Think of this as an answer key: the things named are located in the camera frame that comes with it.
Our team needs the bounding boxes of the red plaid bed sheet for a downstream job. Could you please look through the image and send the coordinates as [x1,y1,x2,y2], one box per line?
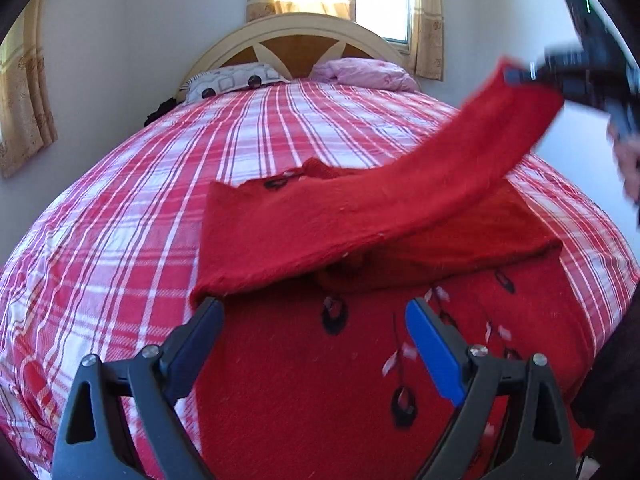
[0,77,640,480]

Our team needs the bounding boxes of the dark cloth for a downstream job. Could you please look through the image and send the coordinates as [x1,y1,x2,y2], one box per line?
[143,99,177,129]

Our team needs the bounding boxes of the cream wooden headboard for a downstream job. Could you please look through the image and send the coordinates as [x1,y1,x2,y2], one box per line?
[175,12,423,103]

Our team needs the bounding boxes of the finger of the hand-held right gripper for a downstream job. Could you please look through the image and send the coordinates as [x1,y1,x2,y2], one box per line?
[503,60,568,97]

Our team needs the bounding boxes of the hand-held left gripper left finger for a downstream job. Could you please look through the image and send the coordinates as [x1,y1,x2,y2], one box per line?
[50,296,226,480]

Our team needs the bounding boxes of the white patterned pillow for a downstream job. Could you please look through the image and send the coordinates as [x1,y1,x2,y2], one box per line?
[178,63,291,106]

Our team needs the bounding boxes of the pink pillow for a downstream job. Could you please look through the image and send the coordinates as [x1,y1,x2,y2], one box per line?
[310,57,418,92]

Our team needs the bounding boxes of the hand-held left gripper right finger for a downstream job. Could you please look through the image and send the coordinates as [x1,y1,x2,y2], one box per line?
[405,297,576,480]

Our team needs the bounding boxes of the person's right hand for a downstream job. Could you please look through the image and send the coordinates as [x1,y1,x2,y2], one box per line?
[606,116,640,201]

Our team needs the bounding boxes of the red knit sweater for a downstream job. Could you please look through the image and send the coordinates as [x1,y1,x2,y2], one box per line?
[190,56,596,480]

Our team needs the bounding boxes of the beige side window curtain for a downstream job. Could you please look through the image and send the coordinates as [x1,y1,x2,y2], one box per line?
[0,0,59,179]

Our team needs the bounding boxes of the person's dark clothing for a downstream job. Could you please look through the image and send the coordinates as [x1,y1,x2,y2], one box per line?
[570,287,640,433]

